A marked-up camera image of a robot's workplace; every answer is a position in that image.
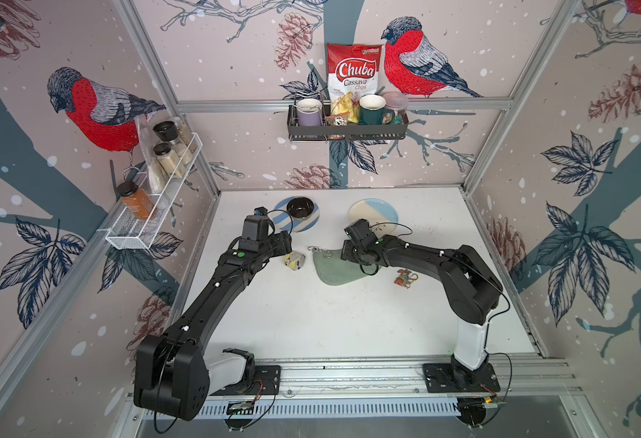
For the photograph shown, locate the yellow white plush keychain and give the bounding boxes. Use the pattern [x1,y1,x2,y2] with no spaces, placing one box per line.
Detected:
[284,251,306,271]

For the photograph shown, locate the green fabric bag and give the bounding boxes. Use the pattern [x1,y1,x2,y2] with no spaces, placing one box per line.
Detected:
[311,247,380,287]

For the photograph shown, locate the red green charm decoration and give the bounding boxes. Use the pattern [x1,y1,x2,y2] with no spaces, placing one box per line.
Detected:
[394,269,419,288]

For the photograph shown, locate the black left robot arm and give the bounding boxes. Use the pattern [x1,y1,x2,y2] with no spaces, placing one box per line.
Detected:
[134,231,292,421]

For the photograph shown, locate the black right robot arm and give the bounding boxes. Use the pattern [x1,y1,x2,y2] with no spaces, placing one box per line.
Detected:
[341,235,503,372]

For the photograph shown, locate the clear plastic bag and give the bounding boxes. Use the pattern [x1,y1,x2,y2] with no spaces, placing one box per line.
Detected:
[135,115,169,195]

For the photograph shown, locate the red Chuba chips bag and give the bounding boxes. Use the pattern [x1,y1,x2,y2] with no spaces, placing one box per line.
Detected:
[326,43,382,101]

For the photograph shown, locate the blue striped plate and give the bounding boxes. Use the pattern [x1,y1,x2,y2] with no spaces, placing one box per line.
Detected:
[269,196,320,234]

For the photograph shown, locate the cream and blue plate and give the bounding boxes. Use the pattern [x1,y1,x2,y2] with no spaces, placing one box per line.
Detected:
[347,198,399,237]

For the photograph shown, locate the dark small bowl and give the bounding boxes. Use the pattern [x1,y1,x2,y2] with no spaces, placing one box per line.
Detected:
[286,196,315,221]

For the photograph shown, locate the green mug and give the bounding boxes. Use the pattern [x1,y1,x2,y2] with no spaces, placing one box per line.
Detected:
[359,94,394,125]

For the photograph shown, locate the black lid spice jar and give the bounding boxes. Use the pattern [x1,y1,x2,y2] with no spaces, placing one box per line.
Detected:
[154,142,185,179]

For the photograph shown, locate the purple mug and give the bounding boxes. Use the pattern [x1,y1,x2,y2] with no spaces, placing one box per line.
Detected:
[295,98,323,127]

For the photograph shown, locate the yellow snack packet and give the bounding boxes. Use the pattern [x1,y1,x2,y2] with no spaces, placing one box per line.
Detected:
[329,92,360,126]

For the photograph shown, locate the orange spice jar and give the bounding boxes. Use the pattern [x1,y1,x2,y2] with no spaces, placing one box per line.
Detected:
[116,181,155,221]

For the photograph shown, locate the pink lidded jar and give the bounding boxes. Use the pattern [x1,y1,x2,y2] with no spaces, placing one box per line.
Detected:
[382,91,409,125]

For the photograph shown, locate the tall black lid jar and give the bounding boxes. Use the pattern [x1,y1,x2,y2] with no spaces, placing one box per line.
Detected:
[154,120,194,165]

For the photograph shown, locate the black wall shelf basket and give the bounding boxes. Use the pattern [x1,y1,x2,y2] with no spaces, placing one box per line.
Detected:
[287,102,410,142]

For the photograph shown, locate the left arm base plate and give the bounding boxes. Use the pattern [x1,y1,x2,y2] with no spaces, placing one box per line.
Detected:
[213,365,282,396]

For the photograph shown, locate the white wire wall rack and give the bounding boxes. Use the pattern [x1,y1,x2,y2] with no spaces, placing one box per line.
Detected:
[105,133,203,250]

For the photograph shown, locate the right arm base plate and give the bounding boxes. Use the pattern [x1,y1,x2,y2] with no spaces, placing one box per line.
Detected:
[422,361,501,393]

